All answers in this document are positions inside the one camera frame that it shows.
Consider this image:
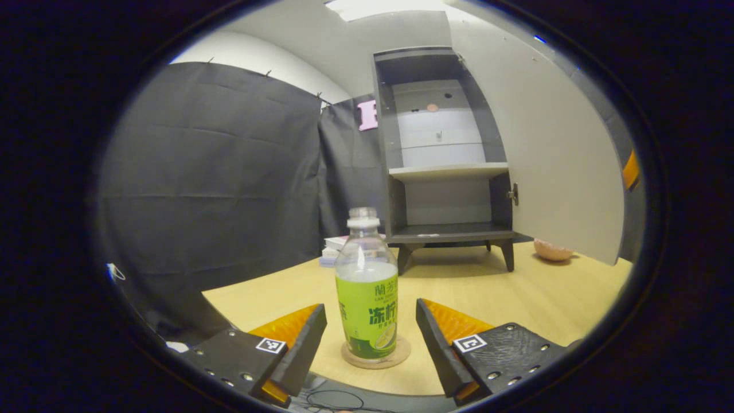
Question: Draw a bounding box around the round cork coaster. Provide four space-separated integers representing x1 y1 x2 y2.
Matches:
341 335 412 370

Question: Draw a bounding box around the ceiling light panel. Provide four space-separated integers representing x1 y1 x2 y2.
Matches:
326 0 455 23

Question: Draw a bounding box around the green label plastic bottle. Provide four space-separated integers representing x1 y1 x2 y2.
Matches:
335 207 400 361

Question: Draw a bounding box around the dark grey cabinet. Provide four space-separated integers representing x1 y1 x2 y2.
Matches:
371 45 518 275

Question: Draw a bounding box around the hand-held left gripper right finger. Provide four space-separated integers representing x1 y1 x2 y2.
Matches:
415 298 580 406

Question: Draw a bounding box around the grey cabinet door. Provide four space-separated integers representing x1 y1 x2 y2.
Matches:
444 0 627 266

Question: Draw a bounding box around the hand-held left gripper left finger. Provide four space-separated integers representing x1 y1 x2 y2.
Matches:
180 303 328 408

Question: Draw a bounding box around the black cable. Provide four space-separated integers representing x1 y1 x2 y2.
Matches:
303 389 369 412

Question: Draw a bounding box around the black backdrop cloth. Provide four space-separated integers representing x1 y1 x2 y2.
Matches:
96 61 644 346

